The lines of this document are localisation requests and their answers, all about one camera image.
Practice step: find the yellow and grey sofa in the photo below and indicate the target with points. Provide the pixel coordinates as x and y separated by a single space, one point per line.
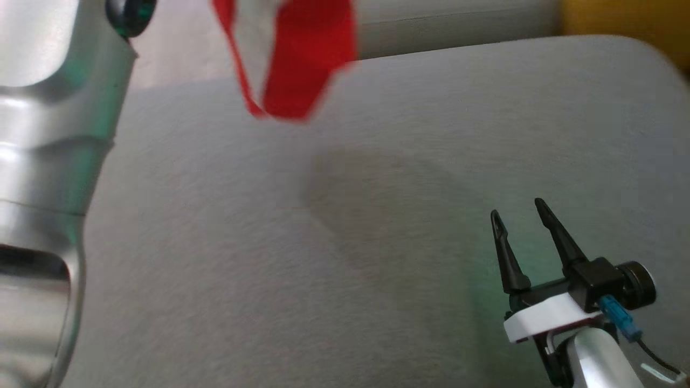
458 24

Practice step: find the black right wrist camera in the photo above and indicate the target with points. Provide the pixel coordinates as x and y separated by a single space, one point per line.
604 280

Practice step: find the grey fabric ottoman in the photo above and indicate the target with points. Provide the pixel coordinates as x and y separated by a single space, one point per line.
323 242

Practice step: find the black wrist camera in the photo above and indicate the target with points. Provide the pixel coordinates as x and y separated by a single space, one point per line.
604 280
131 15

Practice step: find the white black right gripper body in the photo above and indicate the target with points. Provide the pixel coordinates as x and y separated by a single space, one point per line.
544 318

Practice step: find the red jersey with white sleeves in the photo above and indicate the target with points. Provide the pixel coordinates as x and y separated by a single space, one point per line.
307 64

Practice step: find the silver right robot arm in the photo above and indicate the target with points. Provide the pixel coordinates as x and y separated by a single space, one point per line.
598 358

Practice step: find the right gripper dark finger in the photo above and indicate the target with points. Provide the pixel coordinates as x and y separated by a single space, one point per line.
509 258
558 234

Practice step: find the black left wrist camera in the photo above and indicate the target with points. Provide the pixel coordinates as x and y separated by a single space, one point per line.
131 15

